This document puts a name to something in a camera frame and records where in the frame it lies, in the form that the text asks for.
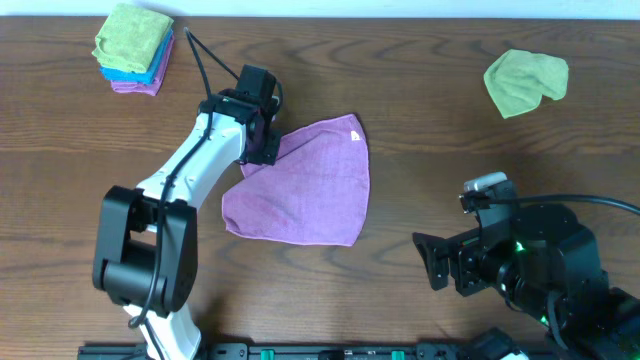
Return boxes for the folded green cloth on stack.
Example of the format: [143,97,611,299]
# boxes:
[92,3,174,73]

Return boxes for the purple microfiber cloth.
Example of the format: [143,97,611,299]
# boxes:
[222,114,370,247]

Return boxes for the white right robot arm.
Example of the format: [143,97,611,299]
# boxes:
[413,172,639,359]

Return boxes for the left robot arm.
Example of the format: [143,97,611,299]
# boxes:
[92,88,283,359]

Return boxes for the folded purple cloth under stack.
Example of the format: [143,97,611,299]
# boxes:
[111,34,175,96]

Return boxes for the crumpled green cloth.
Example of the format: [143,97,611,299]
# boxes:
[483,49,569,119]

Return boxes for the folded blue cloth in stack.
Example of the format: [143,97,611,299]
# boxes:
[99,28,175,86]

